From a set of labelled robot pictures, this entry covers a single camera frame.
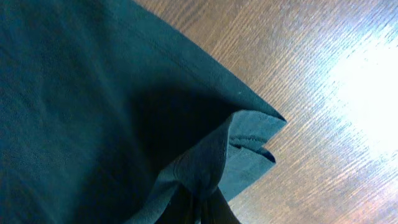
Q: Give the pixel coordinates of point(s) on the dark green t-shirt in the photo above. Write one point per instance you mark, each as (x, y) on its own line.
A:
(106, 110)

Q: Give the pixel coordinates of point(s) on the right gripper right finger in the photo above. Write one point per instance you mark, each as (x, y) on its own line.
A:
(215, 210)

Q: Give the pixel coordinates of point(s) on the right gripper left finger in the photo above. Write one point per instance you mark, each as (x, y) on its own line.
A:
(182, 208)

